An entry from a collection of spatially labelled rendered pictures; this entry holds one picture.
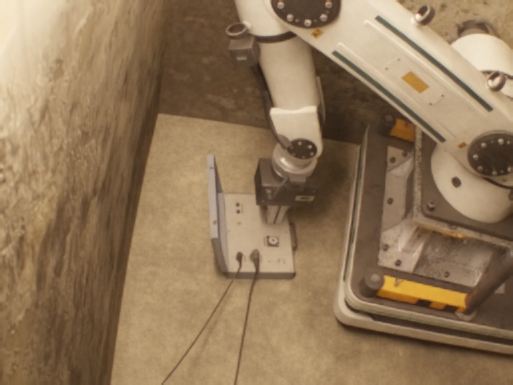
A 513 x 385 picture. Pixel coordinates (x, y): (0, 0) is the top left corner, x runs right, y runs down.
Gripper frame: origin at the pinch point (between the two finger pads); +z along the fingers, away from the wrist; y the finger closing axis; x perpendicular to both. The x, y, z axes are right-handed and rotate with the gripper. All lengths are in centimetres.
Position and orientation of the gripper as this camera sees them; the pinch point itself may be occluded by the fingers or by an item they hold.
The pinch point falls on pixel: (275, 214)
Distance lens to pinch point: 256.3
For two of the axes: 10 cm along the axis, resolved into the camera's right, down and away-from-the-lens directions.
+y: 9.8, 0.3, 1.8
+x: -0.8, -8.2, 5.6
